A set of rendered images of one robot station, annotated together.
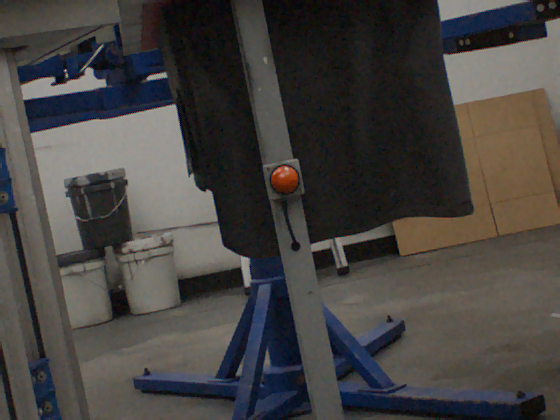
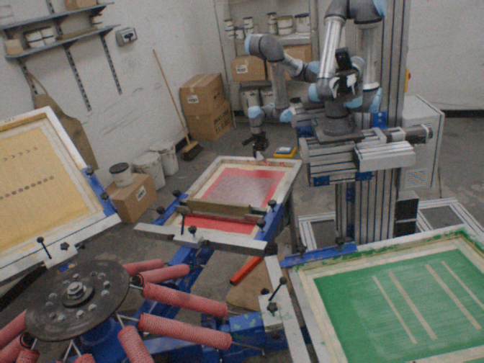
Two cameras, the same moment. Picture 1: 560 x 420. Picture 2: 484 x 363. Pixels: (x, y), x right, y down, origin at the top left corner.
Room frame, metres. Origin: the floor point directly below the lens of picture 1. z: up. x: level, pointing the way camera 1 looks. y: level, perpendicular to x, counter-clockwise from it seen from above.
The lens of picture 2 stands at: (3.74, 0.93, 2.06)
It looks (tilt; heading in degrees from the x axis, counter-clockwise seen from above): 30 degrees down; 214
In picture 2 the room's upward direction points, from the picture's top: 10 degrees counter-clockwise
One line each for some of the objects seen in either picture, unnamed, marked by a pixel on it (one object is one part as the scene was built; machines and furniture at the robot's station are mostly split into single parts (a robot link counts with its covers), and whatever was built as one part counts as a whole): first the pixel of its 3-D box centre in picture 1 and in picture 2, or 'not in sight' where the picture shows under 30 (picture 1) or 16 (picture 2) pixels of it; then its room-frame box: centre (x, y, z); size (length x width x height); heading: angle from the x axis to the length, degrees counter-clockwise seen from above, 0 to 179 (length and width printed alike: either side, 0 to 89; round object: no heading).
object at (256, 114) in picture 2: not in sight; (255, 116); (1.96, -0.08, 1.28); 0.09 x 0.08 x 0.11; 160
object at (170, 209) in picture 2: not in sight; (172, 212); (2.60, -0.31, 0.97); 0.30 x 0.05 x 0.07; 6
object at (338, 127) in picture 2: not in sight; (337, 121); (2.03, 0.43, 1.31); 0.15 x 0.15 x 0.10
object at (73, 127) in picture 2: not in sight; (57, 131); (2.00, -2.07, 1.06); 0.53 x 0.07 x 1.05; 6
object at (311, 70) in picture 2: not in sight; (317, 73); (1.59, 0.19, 1.42); 0.13 x 0.12 x 0.14; 70
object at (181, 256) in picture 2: not in sight; (184, 255); (2.89, 0.00, 1.02); 0.17 x 0.06 x 0.05; 6
